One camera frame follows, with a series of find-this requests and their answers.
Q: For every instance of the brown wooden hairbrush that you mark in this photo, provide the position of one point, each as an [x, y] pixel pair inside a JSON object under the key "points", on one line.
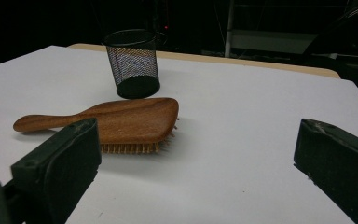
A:
{"points": [[130, 121]]}

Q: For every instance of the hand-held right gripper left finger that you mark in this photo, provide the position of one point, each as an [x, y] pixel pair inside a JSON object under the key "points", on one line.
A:
{"points": [[59, 168]]}

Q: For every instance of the white-framed desk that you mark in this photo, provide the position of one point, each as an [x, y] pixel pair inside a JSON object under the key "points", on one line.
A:
{"points": [[261, 40]]}

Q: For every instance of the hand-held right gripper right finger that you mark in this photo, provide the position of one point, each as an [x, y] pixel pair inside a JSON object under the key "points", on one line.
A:
{"points": [[338, 168]]}

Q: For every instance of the white table sheet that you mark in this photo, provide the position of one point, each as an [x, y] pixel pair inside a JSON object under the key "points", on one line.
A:
{"points": [[230, 124]]}

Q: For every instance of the light wooden table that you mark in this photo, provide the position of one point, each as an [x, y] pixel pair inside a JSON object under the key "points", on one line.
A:
{"points": [[230, 61]]}

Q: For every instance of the black mesh pen cup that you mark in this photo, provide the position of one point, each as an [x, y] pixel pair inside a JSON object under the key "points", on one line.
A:
{"points": [[133, 65]]}

